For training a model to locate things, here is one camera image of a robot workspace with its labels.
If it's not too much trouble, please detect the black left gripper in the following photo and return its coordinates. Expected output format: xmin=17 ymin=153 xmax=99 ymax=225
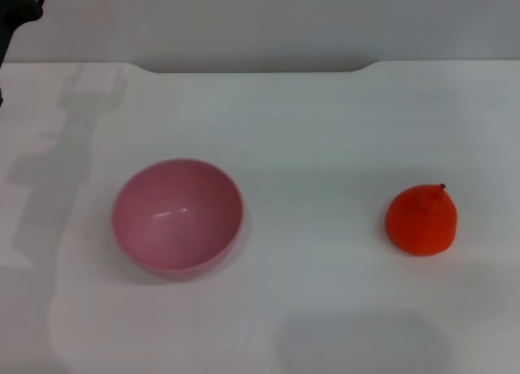
xmin=0 ymin=0 xmax=52 ymax=64

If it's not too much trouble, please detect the pink plastic bowl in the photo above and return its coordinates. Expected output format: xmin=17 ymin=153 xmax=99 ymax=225
xmin=110 ymin=158 xmax=245 ymax=274

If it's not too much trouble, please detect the orange fruit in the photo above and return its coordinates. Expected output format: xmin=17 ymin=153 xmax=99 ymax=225
xmin=384 ymin=182 xmax=458 ymax=257

